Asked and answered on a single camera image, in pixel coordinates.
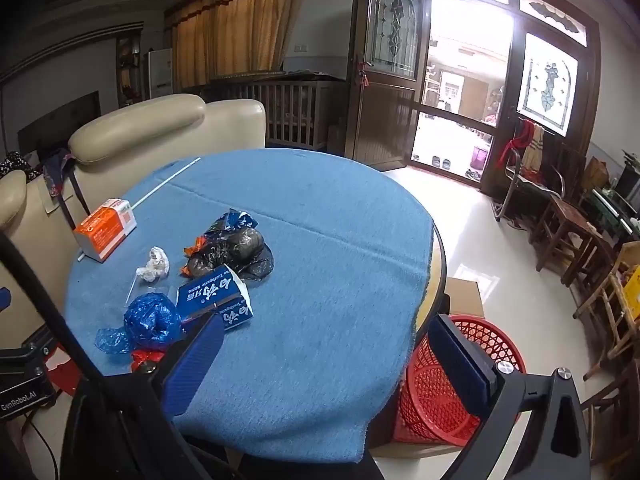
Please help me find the orange snack wrapper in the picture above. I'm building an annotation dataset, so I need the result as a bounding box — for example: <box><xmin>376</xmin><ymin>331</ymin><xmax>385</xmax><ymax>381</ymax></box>
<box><xmin>181</xmin><ymin>237</ymin><xmax>207</xmax><ymax>278</ymax></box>

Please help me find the black television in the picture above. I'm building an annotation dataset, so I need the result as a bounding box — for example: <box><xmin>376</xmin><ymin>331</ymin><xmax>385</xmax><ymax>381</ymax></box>
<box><xmin>17</xmin><ymin>91</ymin><xmax>101</xmax><ymax>153</ymax></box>

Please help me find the tan curtain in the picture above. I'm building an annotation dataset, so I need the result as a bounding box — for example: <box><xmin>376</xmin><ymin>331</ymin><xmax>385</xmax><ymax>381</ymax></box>
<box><xmin>165</xmin><ymin>0</ymin><xmax>313</xmax><ymax>91</ymax></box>

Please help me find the blue tablecloth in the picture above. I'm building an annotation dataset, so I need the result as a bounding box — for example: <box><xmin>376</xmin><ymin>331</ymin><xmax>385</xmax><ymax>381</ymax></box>
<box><xmin>64</xmin><ymin>147</ymin><xmax>435</xmax><ymax>463</ymax></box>

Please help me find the wooden stained glass door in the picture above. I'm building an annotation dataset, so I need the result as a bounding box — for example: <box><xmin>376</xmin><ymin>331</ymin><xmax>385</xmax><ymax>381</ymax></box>
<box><xmin>482</xmin><ymin>20</ymin><xmax>601</xmax><ymax>196</ymax></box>
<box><xmin>345</xmin><ymin>0</ymin><xmax>431</xmax><ymax>171</ymax></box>

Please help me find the blue snack wrapper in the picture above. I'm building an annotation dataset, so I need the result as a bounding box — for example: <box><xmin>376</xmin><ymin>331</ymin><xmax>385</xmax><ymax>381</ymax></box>
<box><xmin>204</xmin><ymin>209</ymin><xmax>260</xmax><ymax>241</ymax></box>

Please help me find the round wooden table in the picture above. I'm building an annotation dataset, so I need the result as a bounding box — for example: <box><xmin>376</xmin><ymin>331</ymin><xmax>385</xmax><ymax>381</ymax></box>
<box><xmin>412</xmin><ymin>220</ymin><xmax>451</xmax><ymax>346</ymax></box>

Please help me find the striped towel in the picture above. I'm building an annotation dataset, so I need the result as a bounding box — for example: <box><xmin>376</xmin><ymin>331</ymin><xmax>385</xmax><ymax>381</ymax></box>
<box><xmin>522</xmin><ymin>125</ymin><xmax>546</xmax><ymax>171</ymax></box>

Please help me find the crumpled white tissue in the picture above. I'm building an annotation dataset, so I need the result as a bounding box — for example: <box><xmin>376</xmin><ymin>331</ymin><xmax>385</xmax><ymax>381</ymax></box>
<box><xmin>137</xmin><ymin>246</ymin><xmax>171</xmax><ymax>281</ymax></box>

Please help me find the blue plastic shoe cover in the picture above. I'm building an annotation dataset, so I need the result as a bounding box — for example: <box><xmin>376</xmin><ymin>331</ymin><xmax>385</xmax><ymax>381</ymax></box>
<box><xmin>95</xmin><ymin>292</ymin><xmax>183</xmax><ymax>356</ymax></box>

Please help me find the blue toothpaste box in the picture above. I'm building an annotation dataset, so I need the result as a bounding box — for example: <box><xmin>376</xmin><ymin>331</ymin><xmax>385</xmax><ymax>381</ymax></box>
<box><xmin>176</xmin><ymin>263</ymin><xmax>254</xmax><ymax>333</ymax></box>

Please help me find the red plastic basket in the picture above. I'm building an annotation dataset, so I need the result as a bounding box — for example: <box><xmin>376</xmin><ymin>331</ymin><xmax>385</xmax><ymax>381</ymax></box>
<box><xmin>392</xmin><ymin>314</ymin><xmax>526</xmax><ymax>447</ymax></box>

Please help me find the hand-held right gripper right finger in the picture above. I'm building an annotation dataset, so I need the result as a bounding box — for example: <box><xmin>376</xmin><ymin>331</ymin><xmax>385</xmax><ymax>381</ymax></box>
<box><xmin>429</xmin><ymin>313</ymin><xmax>594</xmax><ymax>480</ymax></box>

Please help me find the long white stick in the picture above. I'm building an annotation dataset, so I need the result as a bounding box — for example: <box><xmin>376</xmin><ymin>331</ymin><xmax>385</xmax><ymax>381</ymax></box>
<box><xmin>76</xmin><ymin>156</ymin><xmax>202</xmax><ymax>264</ymax></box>

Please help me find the red hanging cloth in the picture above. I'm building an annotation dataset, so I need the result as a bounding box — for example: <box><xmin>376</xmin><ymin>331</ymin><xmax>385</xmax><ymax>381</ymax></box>
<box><xmin>497</xmin><ymin>120</ymin><xmax>533</xmax><ymax>171</ymax></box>

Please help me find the wooden chair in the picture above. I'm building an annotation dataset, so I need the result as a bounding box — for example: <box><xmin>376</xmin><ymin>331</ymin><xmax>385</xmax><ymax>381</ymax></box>
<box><xmin>572</xmin><ymin>242</ymin><xmax>640</xmax><ymax>381</ymax></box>

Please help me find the cream leather sofa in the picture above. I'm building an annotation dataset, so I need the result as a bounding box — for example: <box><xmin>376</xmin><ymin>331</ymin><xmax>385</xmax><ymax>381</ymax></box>
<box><xmin>0</xmin><ymin>92</ymin><xmax>267</xmax><ymax>341</ymax></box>

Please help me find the black white speckled cloth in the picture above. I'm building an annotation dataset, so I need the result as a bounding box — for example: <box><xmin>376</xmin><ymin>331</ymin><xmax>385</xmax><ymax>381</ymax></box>
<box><xmin>0</xmin><ymin>152</ymin><xmax>41</xmax><ymax>182</ymax></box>

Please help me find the dark floral cloth bag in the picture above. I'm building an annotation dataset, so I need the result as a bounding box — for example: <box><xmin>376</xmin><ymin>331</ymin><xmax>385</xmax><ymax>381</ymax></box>
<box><xmin>40</xmin><ymin>149</ymin><xmax>91</xmax><ymax>231</ymax></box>

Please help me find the white air conditioner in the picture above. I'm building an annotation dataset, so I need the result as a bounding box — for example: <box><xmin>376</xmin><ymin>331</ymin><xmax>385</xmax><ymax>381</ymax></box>
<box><xmin>146</xmin><ymin>48</ymin><xmax>173</xmax><ymax>100</ymax></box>

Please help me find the red paper item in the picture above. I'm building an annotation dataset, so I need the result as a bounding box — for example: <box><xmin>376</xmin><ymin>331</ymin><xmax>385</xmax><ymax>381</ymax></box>
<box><xmin>47</xmin><ymin>352</ymin><xmax>83</xmax><ymax>398</ymax></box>

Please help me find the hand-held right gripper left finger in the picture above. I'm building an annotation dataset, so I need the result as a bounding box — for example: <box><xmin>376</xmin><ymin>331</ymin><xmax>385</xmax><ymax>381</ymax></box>
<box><xmin>60</xmin><ymin>311</ymin><xmax>226</xmax><ymax>480</ymax></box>

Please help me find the red foil wrapper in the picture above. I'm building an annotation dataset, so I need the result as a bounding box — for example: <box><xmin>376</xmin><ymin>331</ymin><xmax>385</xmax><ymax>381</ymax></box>
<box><xmin>131</xmin><ymin>347</ymin><xmax>168</xmax><ymax>373</ymax></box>

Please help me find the orange and white carton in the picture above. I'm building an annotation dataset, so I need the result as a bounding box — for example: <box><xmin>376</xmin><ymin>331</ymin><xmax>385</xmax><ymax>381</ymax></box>
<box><xmin>73</xmin><ymin>199</ymin><xmax>137</xmax><ymax>263</ymax></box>

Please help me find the wooden display cabinet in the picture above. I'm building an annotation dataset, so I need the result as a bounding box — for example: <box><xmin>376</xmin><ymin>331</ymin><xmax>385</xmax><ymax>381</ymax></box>
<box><xmin>116</xmin><ymin>35</ymin><xmax>146</xmax><ymax>106</ymax></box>

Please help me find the cardboard box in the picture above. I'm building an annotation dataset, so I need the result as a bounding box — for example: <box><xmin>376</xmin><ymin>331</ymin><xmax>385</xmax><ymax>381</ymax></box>
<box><xmin>442</xmin><ymin>276</ymin><xmax>498</xmax><ymax>318</ymax></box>

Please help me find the wooden stool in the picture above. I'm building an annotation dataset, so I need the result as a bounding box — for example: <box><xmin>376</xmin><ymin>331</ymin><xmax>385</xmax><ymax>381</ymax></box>
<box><xmin>530</xmin><ymin>195</ymin><xmax>601</xmax><ymax>273</ymax></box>

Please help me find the black plastic bag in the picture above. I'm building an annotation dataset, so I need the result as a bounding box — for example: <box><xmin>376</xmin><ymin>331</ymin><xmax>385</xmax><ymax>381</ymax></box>
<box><xmin>187</xmin><ymin>227</ymin><xmax>275</xmax><ymax>286</ymax></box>

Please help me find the metal frame chair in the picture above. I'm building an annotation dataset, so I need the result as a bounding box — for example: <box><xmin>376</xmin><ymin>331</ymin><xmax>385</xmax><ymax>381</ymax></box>
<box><xmin>492</xmin><ymin>147</ymin><xmax>561</xmax><ymax>226</ymax></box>

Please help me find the wooden crib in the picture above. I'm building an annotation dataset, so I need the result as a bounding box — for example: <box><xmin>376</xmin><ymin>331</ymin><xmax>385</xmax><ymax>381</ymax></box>
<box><xmin>210</xmin><ymin>72</ymin><xmax>346</xmax><ymax>151</ymax></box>

